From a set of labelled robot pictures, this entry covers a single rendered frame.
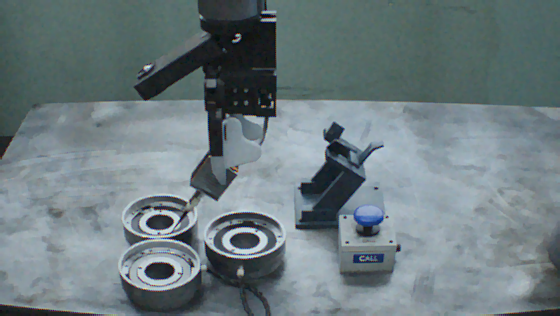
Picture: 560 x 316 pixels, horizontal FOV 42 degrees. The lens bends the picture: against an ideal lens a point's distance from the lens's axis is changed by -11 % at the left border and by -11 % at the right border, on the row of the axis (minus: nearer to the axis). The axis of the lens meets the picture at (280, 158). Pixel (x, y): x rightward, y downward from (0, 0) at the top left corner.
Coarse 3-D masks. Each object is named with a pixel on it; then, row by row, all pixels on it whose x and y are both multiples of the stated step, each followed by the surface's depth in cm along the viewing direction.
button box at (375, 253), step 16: (352, 224) 103; (384, 224) 102; (352, 240) 100; (368, 240) 99; (384, 240) 99; (352, 256) 99; (368, 256) 99; (384, 256) 99; (352, 272) 101; (368, 272) 101; (384, 272) 101
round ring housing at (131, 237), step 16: (128, 208) 107; (144, 208) 109; (128, 224) 105; (144, 224) 105; (160, 224) 108; (192, 224) 103; (128, 240) 103; (144, 240) 101; (176, 240) 102; (192, 240) 104
